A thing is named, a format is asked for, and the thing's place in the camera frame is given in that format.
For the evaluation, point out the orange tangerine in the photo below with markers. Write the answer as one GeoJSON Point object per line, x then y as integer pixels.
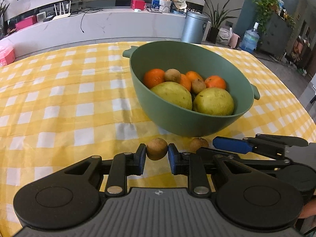
{"type": "Point", "coordinates": [153, 78]}
{"type": "Point", "coordinates": [192, 75]}
{"type": "Point", "coordinates": [215, 81]}
{"type": "Point", "coordinates": [185, 82]}

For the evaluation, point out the green colander bowl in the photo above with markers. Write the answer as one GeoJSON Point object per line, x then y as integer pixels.
{"type": "Point", "coordinates": [187, 57]}

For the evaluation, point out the grey metal trash can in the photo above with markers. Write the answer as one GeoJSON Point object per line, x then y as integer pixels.
{"type": "Point", "coordinates": [194, 27]}

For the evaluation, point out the yellow checkered tablecloth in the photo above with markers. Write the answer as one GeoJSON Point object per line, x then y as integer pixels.
{"type": "Point", "coordinates": [63, 106]}

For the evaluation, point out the potted green plant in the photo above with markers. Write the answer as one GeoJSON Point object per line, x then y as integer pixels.
{"type": "Point", "coordinates": [217, 16]}

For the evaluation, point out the yellow-green pear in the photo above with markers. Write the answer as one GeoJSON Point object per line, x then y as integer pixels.
{"type": "Point", "coordinates": [214, 101]}
{"type": "Point", "coordinates": [174, 93]}

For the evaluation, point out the white wifi router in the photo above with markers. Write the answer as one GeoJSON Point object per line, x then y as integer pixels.
{"type": "Point", "coordinates": [63, 12]}

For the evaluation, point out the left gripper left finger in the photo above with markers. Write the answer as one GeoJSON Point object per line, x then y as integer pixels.
{"type": "Point", "coordinates": [124, 165]}

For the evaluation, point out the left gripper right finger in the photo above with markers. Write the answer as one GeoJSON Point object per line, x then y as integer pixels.
{"type": "Point", "coordinates": [190, 165]}

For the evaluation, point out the brown longan fruit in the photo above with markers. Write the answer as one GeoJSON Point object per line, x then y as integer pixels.
{"type": "Point", "coordinates": [198, 143]}
{"type": "Point", "coordinates": [157, 149]}
{"type": "Point", "coordinates": [172, 75]}
{"type": "Point", "coordinates": [197, 85]}

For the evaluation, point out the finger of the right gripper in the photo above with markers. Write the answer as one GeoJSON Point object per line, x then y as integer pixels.
{"type": "Point", "coordinates": [207, 155]}
{"type": "Point", "coordinates": [259, 144]}

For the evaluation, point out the white plastic bag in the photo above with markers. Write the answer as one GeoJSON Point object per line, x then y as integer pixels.
{"type": "Point", "coordinates": [224, 35]}

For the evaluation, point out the blue water jug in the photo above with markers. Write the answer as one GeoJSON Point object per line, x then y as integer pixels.
{"type": "Point", "coordinates": [250, 39]}

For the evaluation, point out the yellow-green pear left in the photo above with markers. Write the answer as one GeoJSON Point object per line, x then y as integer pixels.
{"type": "Point", "coordinates": [174, 93]}

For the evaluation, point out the pink box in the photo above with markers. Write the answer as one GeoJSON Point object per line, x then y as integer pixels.
{"type": "Point", "coordinates": [29, 21]}

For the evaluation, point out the pink storage basket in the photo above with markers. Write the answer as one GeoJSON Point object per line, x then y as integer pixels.
{"type": "Point", "coordinates": [7, 55]}

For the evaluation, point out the dark grey cabinet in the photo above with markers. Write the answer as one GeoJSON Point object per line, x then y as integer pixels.
{"type": "Point", "coordinates": [277, 35]}

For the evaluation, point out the yellow-green pear right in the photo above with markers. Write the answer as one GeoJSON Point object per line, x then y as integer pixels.
{"type": "Point", "coordinates": [214, 101]}

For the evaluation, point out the person right hand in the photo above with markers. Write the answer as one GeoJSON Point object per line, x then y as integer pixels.
{"type": "Point", "coordinates": [308, 210]}

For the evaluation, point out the red box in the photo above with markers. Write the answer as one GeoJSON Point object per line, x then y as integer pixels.
{"type": "Point", "coordinates": [138, 5]}

